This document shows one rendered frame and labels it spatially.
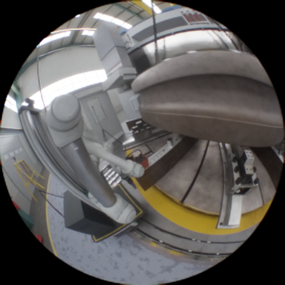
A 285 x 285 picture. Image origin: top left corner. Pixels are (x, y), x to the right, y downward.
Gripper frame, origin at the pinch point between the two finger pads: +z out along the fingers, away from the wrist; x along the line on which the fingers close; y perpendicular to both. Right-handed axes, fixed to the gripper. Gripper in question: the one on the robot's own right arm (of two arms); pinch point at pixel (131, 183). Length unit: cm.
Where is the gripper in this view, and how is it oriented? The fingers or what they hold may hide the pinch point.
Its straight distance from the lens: 95.5
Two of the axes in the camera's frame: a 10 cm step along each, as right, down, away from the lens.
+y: -7.3, 5.3, -4.3
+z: 3.0, 8.1, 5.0
